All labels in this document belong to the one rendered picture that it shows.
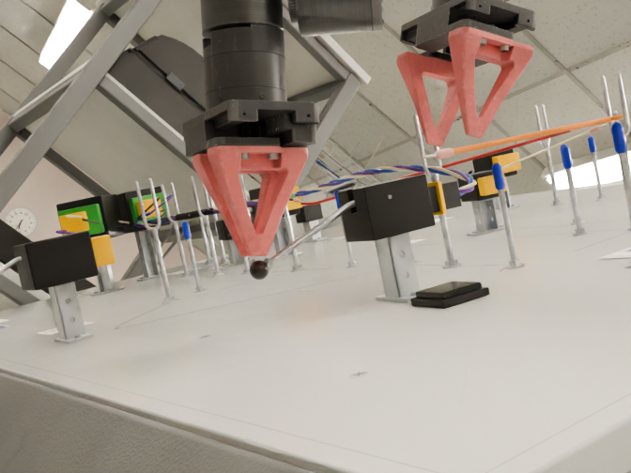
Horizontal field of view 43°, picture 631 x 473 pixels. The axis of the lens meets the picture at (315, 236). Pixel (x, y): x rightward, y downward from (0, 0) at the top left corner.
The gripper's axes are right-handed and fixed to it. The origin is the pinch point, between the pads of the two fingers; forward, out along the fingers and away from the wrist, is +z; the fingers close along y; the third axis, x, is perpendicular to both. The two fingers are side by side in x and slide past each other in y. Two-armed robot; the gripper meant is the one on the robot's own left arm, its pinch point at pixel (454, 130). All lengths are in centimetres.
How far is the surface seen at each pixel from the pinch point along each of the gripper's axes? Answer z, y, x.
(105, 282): 16, 71, 13
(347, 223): 8.6, 1.3, 7.9
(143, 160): -11, 120, -1
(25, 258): 13.9, 24.4, 28.6
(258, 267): 12.9, -0.9, 15.5
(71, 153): -13, 145, 11
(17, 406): 24.3, 5.9, 29.4
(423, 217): 7.5, -1.9, 3.3
